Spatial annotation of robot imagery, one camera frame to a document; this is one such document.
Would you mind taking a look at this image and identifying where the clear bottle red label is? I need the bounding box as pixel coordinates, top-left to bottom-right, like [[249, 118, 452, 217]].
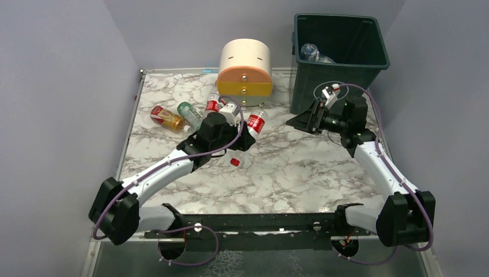
[[230, 109, 268, 167], [204, 93, 224, 114]]

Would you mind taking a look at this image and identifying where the green tinted water bottle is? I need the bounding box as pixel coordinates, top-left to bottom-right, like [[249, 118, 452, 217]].
[[177, 102, 203, 131]]

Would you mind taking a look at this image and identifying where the cream orange yellow drawer unit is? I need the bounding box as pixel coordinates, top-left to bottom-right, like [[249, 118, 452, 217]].
[[216, 38, 273, 107]]

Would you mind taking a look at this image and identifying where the crushed clear bottle pink label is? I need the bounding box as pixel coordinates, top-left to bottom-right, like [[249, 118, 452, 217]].
[[299, 43, 319, 62]]

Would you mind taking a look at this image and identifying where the red label amber tea bottle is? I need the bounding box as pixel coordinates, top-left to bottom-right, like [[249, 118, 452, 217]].
[[150, 106, 191, 133]]

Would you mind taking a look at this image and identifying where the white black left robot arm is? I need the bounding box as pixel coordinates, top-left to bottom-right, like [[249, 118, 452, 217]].
[[88, 112, 264, 245]]

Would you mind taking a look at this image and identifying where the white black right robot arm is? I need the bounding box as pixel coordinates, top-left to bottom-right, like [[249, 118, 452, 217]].
[[286, 96, 435, 247]]

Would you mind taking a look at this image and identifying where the dark green plastic bin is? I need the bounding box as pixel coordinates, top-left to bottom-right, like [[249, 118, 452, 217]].
[[289, 13, 390, 114]]

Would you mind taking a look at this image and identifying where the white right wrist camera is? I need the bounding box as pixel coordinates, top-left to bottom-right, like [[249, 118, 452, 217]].
[[321, 83, 340, 109]]

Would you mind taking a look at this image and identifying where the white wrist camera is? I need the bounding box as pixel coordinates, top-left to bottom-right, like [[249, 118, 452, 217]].
[[219, 102, 239, 126], [321, 83, 340, 109]]

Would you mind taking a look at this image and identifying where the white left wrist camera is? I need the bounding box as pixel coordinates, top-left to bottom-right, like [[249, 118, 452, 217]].
[[219, 102, 239, 126]]

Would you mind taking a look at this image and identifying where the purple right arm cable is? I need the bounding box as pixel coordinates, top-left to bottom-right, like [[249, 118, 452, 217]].
[[338, 83, 435, 252]]

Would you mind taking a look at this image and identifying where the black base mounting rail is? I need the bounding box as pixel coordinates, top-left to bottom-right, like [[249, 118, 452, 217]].
[[144, 213, 371, 252]]

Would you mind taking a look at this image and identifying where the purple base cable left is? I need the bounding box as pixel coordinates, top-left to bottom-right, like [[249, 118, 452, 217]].
[[157, 225, 220, 268]]

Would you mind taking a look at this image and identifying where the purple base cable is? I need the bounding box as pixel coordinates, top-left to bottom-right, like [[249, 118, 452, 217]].
[[157, 225, 220, 268], [330, 238, 400, 266]]

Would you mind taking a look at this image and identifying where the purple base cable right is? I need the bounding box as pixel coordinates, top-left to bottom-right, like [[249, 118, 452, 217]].
[[330, 238, 400, 266]]

